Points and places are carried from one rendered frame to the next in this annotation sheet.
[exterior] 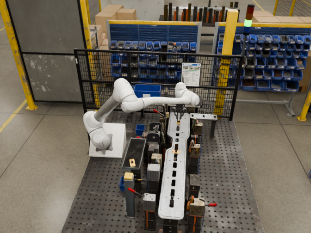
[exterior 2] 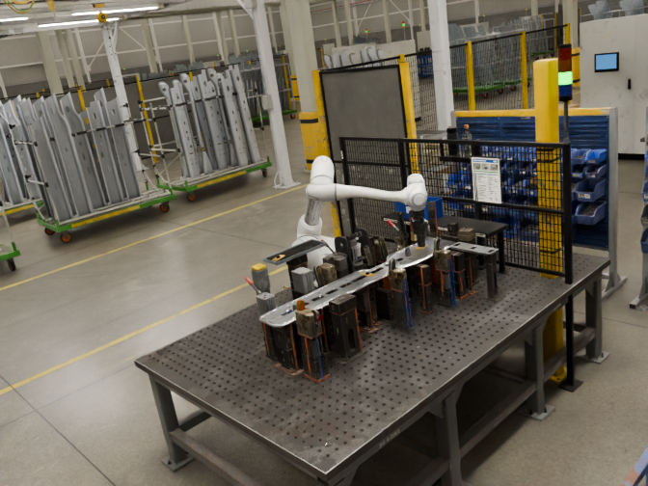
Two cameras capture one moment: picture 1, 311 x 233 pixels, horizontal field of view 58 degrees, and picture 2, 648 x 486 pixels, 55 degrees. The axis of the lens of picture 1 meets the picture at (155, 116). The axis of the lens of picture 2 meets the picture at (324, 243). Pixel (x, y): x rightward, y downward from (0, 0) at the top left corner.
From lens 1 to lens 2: 2.41 m
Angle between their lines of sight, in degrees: 43
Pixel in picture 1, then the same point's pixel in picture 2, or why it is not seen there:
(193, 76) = (491, 182)
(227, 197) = (414, 362)
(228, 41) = (540, 116)
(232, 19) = (540, 74)
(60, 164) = not seen: hidden behind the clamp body
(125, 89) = (317, 168)
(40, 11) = (357, 98)
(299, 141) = not seen: outside the picture
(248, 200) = (438, 374)
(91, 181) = not seen: hidden behind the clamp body
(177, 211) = (283, 319)
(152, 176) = (297, 283)
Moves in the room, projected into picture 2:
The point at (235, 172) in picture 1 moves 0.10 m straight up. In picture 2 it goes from (471, 341) to (469, 324)
